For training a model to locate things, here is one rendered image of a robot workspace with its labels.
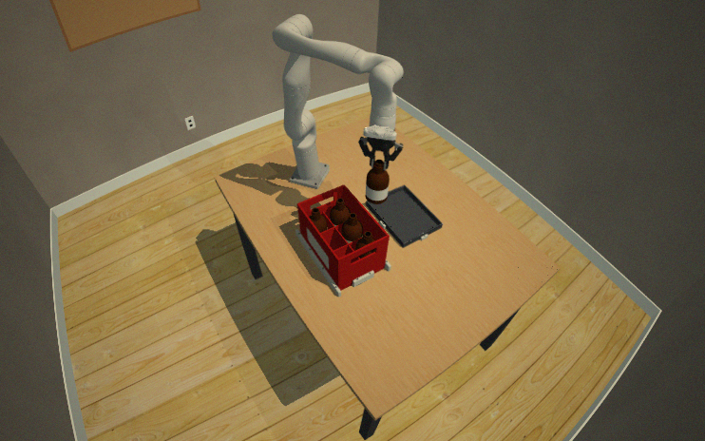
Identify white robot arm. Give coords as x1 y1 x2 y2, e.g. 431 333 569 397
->
273 14 404 181

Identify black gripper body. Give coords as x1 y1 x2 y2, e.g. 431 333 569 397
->
367 137 395 152

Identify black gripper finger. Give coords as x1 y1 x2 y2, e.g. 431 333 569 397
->
382 142 403 171
358 137 378 168

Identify red crate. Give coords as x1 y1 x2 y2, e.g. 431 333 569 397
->
299 192 390 291

